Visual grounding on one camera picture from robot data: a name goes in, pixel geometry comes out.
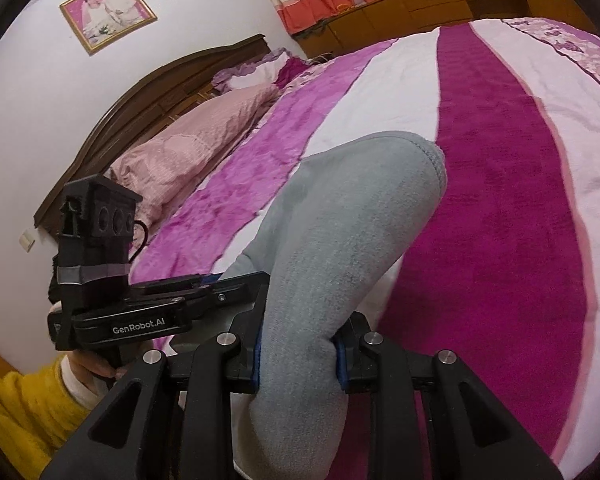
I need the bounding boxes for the grey pants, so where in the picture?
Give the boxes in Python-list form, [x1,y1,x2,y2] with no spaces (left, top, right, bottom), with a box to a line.
[227,131,448,479]

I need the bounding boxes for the yellow sleeved left forearm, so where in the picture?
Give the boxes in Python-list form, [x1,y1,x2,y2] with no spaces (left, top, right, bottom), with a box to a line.
[0,356,107,479]

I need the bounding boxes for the left hand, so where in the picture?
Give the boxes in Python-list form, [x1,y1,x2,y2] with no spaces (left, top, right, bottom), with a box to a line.
[60,350,133,399]

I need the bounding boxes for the pink checked quilt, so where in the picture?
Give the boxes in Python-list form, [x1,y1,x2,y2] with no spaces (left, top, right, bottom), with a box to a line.
[108,84,280,235]

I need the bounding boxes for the purple rose bedspread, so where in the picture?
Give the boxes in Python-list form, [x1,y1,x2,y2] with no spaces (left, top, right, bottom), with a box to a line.
[128,18,600,479]

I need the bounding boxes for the dark wooden headboard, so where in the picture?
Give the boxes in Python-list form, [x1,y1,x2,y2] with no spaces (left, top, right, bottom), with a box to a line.
[34,34,270,237]

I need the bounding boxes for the purple frilled pillow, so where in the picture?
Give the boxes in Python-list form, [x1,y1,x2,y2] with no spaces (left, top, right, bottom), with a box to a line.
[211,49,310,93]

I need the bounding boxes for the framed wedding photo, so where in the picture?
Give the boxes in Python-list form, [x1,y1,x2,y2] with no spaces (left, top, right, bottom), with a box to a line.
[59,0,157,55]

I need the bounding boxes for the wooden low cabinet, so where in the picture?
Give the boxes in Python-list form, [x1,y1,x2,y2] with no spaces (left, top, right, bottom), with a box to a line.
[294,0,596,58]

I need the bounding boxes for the black camera cable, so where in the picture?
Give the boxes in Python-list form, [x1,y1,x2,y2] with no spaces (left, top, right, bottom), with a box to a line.
[127,219,150,265]

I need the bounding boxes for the black camera box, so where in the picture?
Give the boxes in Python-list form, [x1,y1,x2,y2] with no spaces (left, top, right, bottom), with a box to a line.
[56,174,143,285]

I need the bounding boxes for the white wall switch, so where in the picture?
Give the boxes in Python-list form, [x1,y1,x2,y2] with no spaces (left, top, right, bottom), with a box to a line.
[18,230,36,252]

